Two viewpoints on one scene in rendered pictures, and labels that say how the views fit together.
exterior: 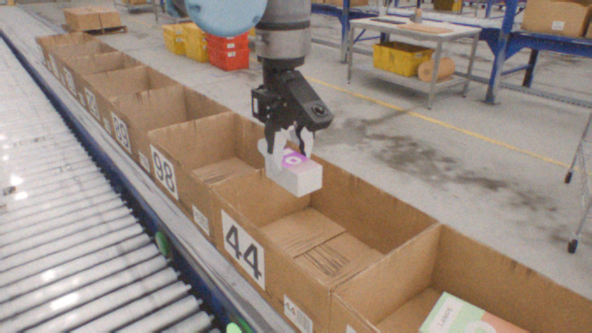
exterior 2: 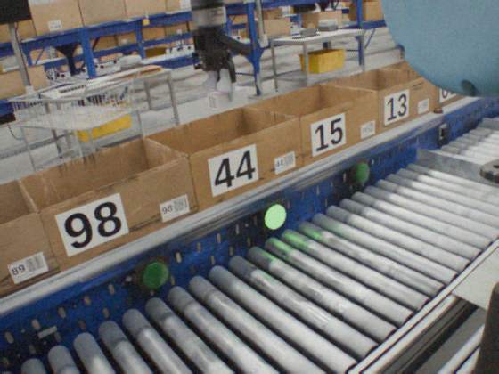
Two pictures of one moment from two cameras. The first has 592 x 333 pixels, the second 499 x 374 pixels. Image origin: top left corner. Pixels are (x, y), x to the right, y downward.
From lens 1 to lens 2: 1.34 m
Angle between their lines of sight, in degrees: 76
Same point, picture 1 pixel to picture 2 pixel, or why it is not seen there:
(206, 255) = (210, 212)
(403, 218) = (224, 122)
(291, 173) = (241, 91)
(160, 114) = not seen: outside the picture
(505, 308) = not seen: hidden behind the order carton
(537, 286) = (283, 100)
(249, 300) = (262, 189)
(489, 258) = (266, 104)
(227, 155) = not seen: hidden behind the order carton
